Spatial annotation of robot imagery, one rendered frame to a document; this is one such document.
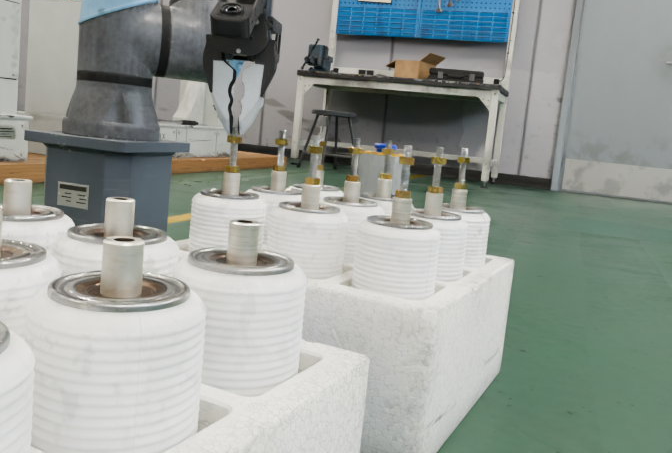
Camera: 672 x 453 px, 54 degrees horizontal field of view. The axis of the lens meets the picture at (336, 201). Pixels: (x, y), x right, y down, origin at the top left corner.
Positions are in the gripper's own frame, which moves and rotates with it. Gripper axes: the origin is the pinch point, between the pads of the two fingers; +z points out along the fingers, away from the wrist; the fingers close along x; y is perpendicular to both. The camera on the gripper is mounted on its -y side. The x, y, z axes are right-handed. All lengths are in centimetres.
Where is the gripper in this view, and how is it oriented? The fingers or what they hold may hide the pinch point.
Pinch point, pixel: (234, 123)
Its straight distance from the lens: 86.2
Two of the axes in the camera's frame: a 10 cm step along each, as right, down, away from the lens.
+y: 1.2, -1.0, 9.9
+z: -1.0, 9.9, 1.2
